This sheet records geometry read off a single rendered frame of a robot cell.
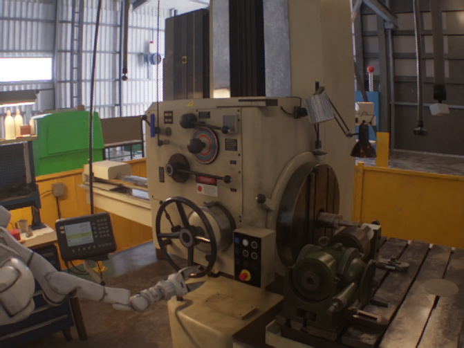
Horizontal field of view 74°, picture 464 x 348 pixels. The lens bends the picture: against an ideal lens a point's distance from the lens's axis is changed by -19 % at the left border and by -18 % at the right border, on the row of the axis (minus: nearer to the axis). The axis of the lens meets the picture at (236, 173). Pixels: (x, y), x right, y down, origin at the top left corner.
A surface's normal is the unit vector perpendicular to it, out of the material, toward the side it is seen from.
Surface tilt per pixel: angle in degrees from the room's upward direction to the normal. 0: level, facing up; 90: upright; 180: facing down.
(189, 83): 90
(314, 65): 90
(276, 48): 90
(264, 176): 90
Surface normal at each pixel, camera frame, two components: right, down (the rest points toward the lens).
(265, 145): 0.78, 0.11
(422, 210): -0.62, 0.15
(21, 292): 0.93, -0.04
